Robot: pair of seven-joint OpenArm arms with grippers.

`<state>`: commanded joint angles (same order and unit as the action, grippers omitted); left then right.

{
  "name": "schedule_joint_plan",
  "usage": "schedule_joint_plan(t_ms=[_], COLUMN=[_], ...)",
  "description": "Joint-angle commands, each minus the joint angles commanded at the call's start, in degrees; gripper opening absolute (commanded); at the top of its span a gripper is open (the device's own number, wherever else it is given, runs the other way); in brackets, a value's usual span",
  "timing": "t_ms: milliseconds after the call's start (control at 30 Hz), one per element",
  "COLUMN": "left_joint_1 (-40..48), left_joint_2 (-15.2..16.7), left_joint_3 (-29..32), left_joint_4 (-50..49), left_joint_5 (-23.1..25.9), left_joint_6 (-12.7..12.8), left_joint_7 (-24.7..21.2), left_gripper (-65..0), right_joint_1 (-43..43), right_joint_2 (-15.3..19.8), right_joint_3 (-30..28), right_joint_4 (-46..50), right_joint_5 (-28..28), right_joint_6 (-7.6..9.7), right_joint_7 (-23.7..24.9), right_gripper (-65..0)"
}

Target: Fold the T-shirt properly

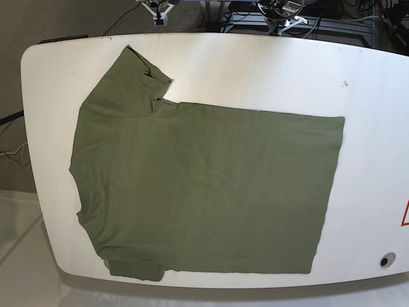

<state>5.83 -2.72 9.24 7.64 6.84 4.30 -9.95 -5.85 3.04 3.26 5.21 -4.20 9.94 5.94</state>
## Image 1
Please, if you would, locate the red warning triangle sticker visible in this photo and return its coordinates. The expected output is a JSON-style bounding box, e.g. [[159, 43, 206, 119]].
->
[[401, 202, 409, 226]]

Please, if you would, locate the olive green T-shirt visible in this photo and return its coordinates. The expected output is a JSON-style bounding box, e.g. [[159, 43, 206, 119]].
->
[[69, 47, 344, 281]]

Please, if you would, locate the right table cable grommet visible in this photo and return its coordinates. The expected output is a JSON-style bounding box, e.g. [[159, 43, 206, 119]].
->
[[380, 252, 396, 268]]

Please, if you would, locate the black bar under table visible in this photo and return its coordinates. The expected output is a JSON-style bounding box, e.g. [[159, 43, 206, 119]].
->
[[0, 109, 24, 126]]

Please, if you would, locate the grey metal frame rail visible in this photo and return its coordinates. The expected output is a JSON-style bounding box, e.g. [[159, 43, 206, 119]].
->
[[221, 12, 378, 45]]

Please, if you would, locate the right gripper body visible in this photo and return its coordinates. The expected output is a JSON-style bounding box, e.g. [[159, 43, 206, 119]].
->
[[136, 0, 175, 26]]

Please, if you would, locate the yellow floor cable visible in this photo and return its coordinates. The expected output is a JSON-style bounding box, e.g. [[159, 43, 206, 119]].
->
[[0, 144, 30, 168]]

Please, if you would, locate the black floor cable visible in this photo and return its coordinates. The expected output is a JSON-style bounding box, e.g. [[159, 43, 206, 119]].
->
[[102, 0, 151, 36]]

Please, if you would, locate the grey metal table leg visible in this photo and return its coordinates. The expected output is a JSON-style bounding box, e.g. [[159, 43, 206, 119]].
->
[[199, 1, 230, 33]]

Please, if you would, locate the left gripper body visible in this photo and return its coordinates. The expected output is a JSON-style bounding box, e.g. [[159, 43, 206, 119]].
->
[[256, 0, 309, 35]]

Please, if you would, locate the white floor cable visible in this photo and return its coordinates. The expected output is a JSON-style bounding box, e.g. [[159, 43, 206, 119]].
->
[[0, 144, 27, 159]]

